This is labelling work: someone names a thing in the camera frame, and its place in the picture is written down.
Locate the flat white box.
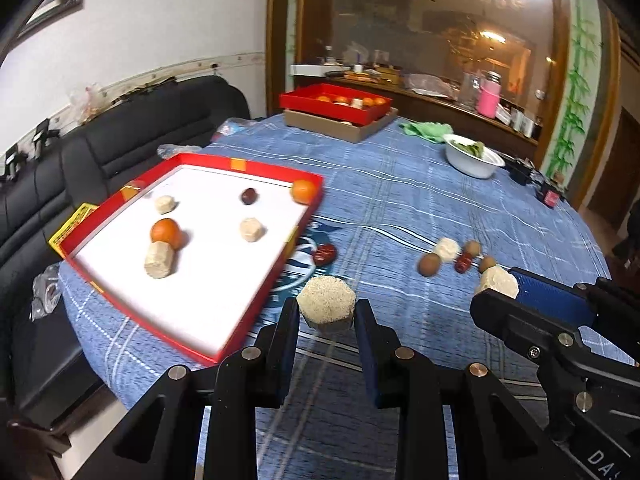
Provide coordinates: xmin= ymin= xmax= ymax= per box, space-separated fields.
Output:
xmin=291 ymin=62 xmax=351 ymax=77

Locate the red and black cylinder device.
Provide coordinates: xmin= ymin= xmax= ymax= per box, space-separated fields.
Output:
xmin=537 ymin=182 xmax=563 ymax=207

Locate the black clamp device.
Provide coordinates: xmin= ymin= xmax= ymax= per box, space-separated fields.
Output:
xmin=30 ymin=119 xmax=58 ymax=153
xmin=2 ymin=145 xmax=26 ymax=181

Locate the plastic bag with blue contents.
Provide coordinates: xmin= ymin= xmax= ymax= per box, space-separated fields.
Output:
xmin=210 ymin=116 xmax=256 ymax=143

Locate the red gift box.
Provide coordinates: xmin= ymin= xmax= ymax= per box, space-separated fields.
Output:
xmin=279 ymin=83 xmax=393 ymax=127

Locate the crinkled clear plastic bag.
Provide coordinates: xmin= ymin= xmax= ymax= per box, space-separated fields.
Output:
xmin=67 ymin=82 xmax=108 ymax=121

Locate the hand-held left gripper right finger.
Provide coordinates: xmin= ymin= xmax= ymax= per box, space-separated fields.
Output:
xmin=354 ymin=297 xmax=581 ymax=480

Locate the pink thermos bottle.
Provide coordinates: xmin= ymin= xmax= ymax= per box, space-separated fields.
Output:
xmin=475 ymin=72 xmax=502 ymax=120

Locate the black power adapter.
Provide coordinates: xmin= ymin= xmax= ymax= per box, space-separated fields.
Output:
xmin=505 ymin=157 xmax=536 ymax=186

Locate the framed wall picture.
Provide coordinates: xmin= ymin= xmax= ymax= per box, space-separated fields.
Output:
xmin=20 ymin=0 xmax=86 ymax=41

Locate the small clear plastic bag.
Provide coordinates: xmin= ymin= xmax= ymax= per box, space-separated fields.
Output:
xmin=31 ymin=262 xmax=66 ymax=323

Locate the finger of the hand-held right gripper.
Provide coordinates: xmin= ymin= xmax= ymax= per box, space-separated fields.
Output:
xmin=510 ymin=266 xmax=640 ymax=330
xmin=470 ymin=289 xmax=590 ymax=362

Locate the white bowl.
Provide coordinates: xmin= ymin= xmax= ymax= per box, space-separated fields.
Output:
xmin=442 ymin=133 xmax=506 ymax=179

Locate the bamboo painted panel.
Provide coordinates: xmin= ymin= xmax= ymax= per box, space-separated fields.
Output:
xmin=542 ymin=0 xmax=613 ymax=211

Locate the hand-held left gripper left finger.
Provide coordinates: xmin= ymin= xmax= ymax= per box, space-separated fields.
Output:
xmin=80 ymin=297 xmax=301 ymax=480

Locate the wooden sideboard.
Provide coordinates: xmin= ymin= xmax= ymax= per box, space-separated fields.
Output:
xmin=292 ymin=72 xmax=546 ymax=161

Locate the large beige crumbly cake piece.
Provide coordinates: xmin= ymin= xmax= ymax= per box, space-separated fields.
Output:
xmin=145 ymin=241 xmax=176 ymax=280

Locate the clear bag of snacks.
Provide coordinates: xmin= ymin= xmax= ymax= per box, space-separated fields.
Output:
xmin=157 ymin=144 xmax=203 ymax=158

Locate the green cloth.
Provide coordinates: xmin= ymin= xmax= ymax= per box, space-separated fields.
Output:
xmin=398 ymin=120 xmax=453 ymax=146

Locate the blue plaid tablecloth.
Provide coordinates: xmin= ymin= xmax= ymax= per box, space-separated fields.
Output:
xmin=59 ymin=112 xmax=640 ymax=480

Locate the red tray with white inside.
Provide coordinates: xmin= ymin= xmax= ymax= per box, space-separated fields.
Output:
xmin=59 ymin=152 xmax=325 ymax=367

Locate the brown cardboard box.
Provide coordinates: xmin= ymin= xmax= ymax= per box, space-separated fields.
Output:
xmin=284 ymin=107 xmax=400 ymax=143

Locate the yellow printed bag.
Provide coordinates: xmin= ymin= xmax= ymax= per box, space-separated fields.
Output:
xmin=48 ymin=202 xmax=98 ymax=251

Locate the wooden framed glass partition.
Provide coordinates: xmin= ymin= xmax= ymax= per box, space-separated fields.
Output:
xmin=265 ymin=0 xmax=571 ymax=161

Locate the clear glass bottle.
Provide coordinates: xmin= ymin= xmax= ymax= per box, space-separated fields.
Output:
xmin=459 ymin=72 xmax=478 ymax=111

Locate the black leather sofa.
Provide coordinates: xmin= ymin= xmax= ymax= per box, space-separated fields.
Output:
xmin=0 ymin=77 xmax=253 ymax=441

